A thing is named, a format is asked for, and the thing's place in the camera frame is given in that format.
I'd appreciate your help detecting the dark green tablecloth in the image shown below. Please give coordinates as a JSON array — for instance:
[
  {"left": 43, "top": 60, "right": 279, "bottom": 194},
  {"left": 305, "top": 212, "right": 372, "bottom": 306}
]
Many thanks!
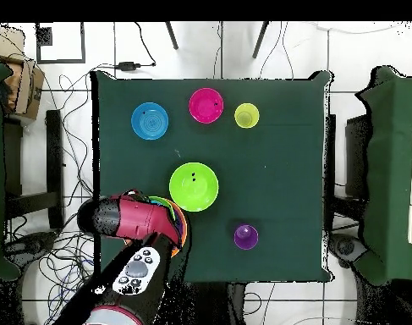
[{"left": 90, "top": 69, "right": 333, "bottom": 285}]

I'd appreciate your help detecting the large orange bowl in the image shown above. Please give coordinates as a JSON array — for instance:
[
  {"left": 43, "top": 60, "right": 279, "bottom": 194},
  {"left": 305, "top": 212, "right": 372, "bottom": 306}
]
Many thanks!
[{"left": 124, "top": 196, "right": 190, "bottom": 258}]

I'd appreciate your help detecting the black stand leg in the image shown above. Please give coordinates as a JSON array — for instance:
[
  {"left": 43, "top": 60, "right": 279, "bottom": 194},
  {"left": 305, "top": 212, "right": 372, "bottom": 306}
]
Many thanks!
[
  {"left": 164, "top": 21, "right": 179, "bottom": 51},
  {"left": 251, "top": 21, "right": 270, "bottom": 59}
]

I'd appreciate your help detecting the grey chair base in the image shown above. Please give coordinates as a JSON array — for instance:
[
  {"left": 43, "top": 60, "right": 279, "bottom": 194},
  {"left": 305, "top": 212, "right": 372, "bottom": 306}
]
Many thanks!
[{"left": 327, "top": 233, "right": 368, "bottom": 268}]

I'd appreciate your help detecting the blue bowl with ribbed bottom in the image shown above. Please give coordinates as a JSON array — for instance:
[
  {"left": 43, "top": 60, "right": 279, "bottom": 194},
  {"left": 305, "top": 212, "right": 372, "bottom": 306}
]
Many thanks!
[{"left": 130, "top": 102, "right": 170, "bottom": 141}]

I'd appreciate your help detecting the yellow ribbed cup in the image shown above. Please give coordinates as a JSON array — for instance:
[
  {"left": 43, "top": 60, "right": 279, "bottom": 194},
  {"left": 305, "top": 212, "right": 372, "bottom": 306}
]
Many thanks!
[{"left": 233, "top": 102, "right": 261, "bottom": 129}]

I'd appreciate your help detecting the red bowl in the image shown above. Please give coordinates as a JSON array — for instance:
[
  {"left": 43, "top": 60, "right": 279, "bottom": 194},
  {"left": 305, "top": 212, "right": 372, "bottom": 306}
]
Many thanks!
[{"left": 188, "top": 87, "right": 225, "bottom": 125}]

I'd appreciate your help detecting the cardboard box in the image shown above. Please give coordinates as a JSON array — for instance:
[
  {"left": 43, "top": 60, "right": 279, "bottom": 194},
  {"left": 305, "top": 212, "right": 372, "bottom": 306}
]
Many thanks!
[{"left": 0, "top": 26, "right": 46, "bottom": 119}]

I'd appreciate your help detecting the black bench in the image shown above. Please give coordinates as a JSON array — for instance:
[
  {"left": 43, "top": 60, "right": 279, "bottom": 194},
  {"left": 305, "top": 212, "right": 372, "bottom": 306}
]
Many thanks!
[{"left": 3, "top": 109, "right": 65, "bottom": 231}]

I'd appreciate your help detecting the black base with knob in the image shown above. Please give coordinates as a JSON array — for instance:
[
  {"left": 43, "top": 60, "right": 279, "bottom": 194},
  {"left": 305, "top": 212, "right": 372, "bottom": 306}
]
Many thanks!
[{"left": 3, "top": 231, "right": 59, "bottom": 268}]

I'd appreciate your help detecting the tangle of floor cables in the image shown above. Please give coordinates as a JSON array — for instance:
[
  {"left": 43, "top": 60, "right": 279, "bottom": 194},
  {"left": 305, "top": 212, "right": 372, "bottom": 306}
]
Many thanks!
[{"left": 2, "top": 72, "right": 105, "bottom": 325}]

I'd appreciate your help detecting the purple cup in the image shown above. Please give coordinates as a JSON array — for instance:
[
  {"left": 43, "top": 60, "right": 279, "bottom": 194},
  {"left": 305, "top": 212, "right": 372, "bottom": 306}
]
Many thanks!
[{"left": 233, "top": 223, "right": 260, "bottom": 251}]

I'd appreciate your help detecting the large green bowl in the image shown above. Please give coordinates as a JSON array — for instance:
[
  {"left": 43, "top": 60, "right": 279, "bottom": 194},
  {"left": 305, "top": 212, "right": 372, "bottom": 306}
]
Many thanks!
[
  {"left": 168, "top": 162, "right": 220, "bottom": 212},
  {"left": 147, "top": 196, "right": 179, "bottom": 221}
]

